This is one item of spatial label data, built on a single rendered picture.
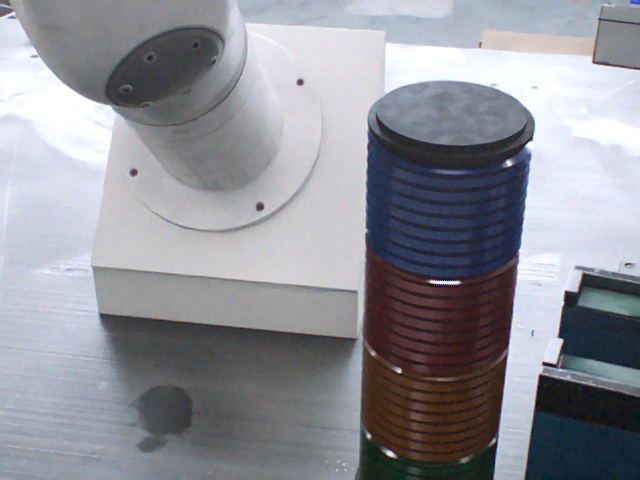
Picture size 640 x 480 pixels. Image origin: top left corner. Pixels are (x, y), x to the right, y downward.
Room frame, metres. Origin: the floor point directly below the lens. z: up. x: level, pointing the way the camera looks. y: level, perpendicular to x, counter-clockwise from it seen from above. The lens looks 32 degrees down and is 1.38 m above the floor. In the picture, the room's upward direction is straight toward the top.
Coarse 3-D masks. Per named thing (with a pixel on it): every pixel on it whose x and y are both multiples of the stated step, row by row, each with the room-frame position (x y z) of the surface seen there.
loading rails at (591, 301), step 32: (576, 288) 0.65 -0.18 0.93; (608, 288) 0.67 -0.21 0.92; (576, 320) 0.65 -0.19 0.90; (608, 320) 0.64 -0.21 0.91; (576, 352) 0.65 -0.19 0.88; (608, 352) 0.64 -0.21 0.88; (544, 384) 0.55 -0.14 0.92; (576, 384) 0.55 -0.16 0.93; (608, 384) 0.54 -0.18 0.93; (544, 416) 0.55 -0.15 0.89; (576, 416) 0.55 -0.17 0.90; (608, 416) 0.54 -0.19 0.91; (544, 448) 0.55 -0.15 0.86; (576, 448) 0.54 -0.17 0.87; (608, 448) 0.54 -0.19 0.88
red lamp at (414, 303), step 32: (384, 288) 0.33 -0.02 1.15; (416, 288) 0.32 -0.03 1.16; (448, 288) 0.32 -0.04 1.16; (480, 288) 0.32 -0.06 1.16; (512, 288) 0.34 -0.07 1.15; (384, 320) 0.33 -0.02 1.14; (416, 320) 0.32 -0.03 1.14; (448, 320) 0.32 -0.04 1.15; (480, 320) 0.32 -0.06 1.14; (384, 352) 0.33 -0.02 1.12; (416, 352) 0.32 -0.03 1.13; (448, 352) 0.32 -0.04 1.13; (480, 352) 0.32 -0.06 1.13
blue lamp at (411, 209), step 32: (384, 160) 0.33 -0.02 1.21; (512, 160) 0.33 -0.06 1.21; (384, 192) 0.33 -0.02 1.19; (416, 192) 0.32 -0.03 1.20; (448, 192) 0.32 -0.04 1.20; (480, 192) 0.32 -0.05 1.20; (512, 192) 0.33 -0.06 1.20; (384, 224) 0.33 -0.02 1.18; (416, 224) 0.32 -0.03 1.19; (448, 224) 0.32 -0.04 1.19; (480, 224) 0.32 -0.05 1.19; (512, 224) 0.33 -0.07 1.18; (384, 256) 0.33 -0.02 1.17; (416, 256) 0.32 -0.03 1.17; (448, 256) 0.32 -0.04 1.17; (480, 256) 0.32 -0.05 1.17; (512, 256) 0.33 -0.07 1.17
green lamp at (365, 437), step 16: (368, 448) 0.33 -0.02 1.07; (384, 448) 0.33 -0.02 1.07; (496, 448) 0.34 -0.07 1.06; (368, 464) 0.33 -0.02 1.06; (384, 464) 0.33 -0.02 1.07; (400, 464) 0.32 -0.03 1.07; (416, 464) 0.32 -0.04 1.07; (432, 464) 0.32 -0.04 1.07; (448, 464) 0.32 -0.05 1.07; (464, 464) 0.32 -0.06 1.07; (480, 464) 0.33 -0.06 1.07
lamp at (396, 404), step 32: (384, 384) 0.33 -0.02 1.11; (416, 384) 0.32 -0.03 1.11; (448, 384) 0.32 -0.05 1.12; (480, 384) 0.32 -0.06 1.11; (384, 416) 0.33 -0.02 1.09; (416, 416) 0.32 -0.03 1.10; (448, 416) 0.32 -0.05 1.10; (480, 416) 0.32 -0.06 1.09; (416, 448) 0.32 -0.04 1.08; (448, 448) 0.32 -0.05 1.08; (480, 448) 0.32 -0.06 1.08
